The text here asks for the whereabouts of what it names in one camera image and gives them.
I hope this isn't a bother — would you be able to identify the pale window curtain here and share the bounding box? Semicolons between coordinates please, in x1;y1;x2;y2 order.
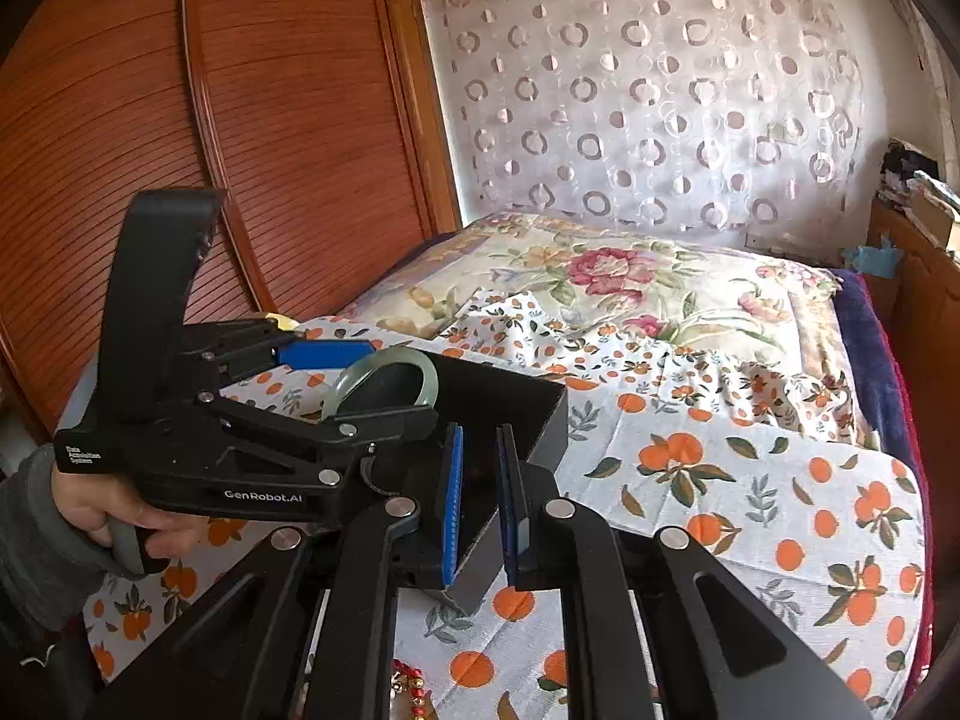
881;0;957;143

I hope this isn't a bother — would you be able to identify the stack of folded clothes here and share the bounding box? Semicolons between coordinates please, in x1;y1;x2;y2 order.
874;136;938;203

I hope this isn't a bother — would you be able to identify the black jewelry box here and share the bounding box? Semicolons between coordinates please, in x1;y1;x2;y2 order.
322;349;569;616

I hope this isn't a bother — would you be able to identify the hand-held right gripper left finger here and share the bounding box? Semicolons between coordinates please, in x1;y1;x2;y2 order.
82;424;470;720

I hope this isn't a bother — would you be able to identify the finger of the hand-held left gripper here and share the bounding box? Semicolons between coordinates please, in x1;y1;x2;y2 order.
196;388;440;492
180;317;376;391

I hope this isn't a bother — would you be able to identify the floral blanket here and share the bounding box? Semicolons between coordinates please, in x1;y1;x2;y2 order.
337;211;845;391

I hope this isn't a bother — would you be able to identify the blue plastic bag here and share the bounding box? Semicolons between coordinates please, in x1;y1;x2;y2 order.
844;236;901;278

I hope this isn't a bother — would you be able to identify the person's left hand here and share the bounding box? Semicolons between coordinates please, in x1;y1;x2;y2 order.
51;461;212;563

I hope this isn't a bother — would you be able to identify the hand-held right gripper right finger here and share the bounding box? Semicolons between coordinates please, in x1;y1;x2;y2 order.
495;424;875;720

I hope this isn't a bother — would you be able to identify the red beaded jewelry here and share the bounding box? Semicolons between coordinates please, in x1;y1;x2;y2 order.
388;657;434;720

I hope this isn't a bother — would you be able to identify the pale green jade bangle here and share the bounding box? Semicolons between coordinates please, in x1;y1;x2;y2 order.
324;351;440;421

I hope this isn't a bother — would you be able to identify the person's left forearm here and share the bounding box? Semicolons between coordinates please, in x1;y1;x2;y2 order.
0;444;113;635

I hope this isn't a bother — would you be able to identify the wooden cabinet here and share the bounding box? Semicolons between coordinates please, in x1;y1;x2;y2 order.
866;199;960;391

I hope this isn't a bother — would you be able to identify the ring pattern sheer curtain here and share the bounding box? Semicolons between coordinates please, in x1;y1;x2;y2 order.
420;0;871;248

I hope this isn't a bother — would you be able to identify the large orange print cloth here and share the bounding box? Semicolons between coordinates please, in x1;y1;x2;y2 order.
79;315;931;720

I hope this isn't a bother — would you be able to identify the dark blue blanket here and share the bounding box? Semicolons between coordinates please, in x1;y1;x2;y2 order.
829;266;912;466

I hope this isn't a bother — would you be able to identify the cardboard box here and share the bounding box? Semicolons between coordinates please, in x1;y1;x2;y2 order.
907;172;960;252

